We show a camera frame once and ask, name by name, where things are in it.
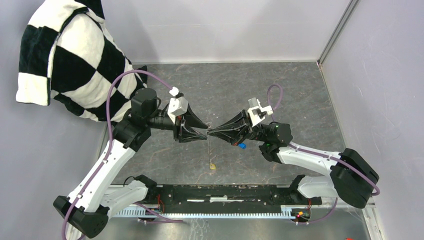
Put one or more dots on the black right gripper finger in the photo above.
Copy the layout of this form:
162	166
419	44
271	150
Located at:
236	123
233	137

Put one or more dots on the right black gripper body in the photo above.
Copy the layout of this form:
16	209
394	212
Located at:
258	131

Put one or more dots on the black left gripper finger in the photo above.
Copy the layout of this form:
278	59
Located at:
188	134
193	120

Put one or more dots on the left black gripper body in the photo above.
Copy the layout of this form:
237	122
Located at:
179	122

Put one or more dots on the blue tagged key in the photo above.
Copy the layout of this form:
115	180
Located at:
242	145

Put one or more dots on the yellow tagged key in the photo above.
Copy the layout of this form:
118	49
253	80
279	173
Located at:
212	166

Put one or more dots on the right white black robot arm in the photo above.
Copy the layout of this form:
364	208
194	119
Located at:
345	175

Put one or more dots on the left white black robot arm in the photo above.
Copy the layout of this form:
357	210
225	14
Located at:
88	208

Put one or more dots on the black white checkered cloth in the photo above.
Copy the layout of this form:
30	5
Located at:
67	54

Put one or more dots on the aluminium corner profile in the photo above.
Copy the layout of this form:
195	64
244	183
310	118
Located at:
349	10

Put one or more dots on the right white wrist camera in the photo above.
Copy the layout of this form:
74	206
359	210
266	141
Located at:
256	112

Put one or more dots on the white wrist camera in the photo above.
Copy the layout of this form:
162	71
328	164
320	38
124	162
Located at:
256	112
178	105

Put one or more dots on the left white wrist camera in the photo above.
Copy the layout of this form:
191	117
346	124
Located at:
178	105

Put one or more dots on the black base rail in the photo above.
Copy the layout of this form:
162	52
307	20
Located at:
226	199

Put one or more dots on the white toothed cable duct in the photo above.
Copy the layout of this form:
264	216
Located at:
139	212

